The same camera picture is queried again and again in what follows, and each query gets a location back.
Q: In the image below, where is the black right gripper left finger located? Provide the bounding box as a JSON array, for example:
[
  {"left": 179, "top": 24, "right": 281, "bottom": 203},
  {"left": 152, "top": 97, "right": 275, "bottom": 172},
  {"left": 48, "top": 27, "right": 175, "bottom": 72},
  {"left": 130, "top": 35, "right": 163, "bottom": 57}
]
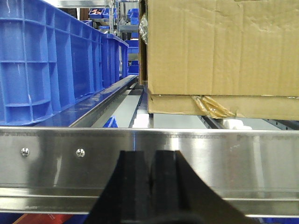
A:
[{"left": 85, "top": 151, "right": 150, "bottom": 224}]

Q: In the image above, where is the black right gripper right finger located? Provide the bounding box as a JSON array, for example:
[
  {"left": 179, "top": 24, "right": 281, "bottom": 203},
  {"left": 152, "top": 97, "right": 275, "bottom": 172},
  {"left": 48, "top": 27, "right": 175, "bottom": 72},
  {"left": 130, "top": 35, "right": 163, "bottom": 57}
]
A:
[{"left": 149, "top": 150, "right": 257, "bottom": 224}]

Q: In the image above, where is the red snack package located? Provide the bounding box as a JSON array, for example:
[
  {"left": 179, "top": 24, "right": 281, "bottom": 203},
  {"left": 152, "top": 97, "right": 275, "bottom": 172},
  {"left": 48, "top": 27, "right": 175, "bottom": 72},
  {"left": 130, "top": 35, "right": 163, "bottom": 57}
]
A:
[{"left": 14, "top": 214, "right": 87, "bottom": 224}]

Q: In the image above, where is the large worn cardboard box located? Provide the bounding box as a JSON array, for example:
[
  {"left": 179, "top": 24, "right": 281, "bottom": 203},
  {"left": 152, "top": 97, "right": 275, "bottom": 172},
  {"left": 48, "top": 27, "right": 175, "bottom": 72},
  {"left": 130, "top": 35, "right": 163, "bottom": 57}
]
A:
[{"left": 140, "top": 0, "right": 299, "bottom": 120}]

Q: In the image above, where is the large blue plastic crate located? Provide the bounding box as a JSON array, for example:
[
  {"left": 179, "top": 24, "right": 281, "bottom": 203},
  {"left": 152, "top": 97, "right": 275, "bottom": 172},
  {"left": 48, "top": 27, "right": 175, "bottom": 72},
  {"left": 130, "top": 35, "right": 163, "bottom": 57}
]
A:
[{"left": 0, "top": 0, "right": 128, "bottom": 126}]

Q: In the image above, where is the steel rail screw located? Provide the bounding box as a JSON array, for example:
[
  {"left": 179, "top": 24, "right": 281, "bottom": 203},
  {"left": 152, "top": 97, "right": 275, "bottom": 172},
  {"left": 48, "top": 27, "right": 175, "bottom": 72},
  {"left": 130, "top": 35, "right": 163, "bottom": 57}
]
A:
[
  {"left": 21, "top": 147, "right": 30, "bottom": 157},
  {"left": 75, "top": 148, "right": 85, "bottom": 157}
]

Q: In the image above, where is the steel shelf divider rail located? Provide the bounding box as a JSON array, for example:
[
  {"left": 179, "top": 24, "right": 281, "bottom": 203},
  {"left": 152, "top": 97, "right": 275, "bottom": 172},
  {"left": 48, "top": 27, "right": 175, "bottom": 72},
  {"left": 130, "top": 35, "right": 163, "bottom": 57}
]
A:
[{"left": 68, "top": 75, "right": 138, "bottom": 127}]

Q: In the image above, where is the stainless steel shelf rail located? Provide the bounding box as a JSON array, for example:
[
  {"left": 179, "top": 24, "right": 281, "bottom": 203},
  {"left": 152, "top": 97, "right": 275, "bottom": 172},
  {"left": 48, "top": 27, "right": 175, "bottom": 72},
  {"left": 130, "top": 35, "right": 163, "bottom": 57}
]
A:
[{"left": 0, "top": 127, "right": 299, "bottom": 217}]

